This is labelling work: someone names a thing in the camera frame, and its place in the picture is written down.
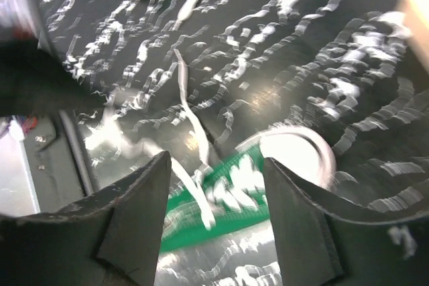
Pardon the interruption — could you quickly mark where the green sneaker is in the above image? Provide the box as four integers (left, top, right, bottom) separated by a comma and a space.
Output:
160, 126, 336, 253

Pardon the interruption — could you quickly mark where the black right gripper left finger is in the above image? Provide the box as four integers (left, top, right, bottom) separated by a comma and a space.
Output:
1, 151, 172, 285

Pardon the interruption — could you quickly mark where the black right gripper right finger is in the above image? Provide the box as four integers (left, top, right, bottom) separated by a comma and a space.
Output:
263, 158, 428, 285

